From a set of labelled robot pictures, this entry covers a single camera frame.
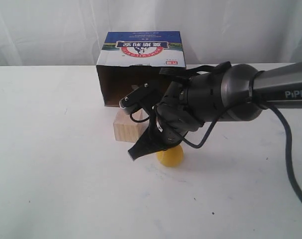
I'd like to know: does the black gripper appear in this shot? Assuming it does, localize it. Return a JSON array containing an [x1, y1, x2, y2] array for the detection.
[[128, 82, 203, 161]]

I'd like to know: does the yellow ball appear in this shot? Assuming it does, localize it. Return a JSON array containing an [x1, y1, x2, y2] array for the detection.
[[155, 145, 184, 168]]

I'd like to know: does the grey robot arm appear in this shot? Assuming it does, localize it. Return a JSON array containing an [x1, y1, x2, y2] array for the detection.
[[120, 62, 302, 160]]

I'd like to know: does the wooden cube block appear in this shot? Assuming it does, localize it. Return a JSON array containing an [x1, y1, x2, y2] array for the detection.
[[113, 109, 148, 143]]

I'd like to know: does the blue white cardboard box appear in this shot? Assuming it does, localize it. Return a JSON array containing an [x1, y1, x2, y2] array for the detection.
[[96, 31, 186, 107]]

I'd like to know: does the white curtain backdrop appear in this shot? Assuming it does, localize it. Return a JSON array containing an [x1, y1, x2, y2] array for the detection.
[[0, 0, 302, 66]]

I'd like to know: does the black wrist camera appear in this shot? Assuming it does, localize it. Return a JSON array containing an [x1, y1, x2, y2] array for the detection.
[[119, 82, 163, 115]]

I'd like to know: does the black cable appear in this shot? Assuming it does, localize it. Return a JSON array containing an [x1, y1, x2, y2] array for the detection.
[[129, 106, 302, 217]]

